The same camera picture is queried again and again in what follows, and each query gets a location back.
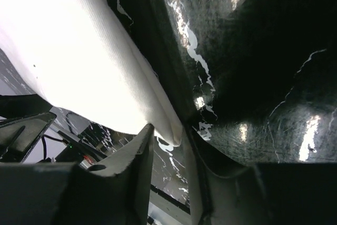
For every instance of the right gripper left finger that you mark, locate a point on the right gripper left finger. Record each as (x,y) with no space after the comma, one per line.
(117,189)

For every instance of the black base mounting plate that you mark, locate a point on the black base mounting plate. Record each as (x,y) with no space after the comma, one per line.
(25,119)

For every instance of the black marble pattern mat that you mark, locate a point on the black marble pattern mat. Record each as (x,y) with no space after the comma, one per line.
(256,79)

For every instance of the white t-shirt robot print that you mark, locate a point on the white t-shirt robot print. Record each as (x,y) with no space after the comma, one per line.
(77,55)

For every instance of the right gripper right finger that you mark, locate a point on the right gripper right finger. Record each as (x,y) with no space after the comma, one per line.
(221,190)

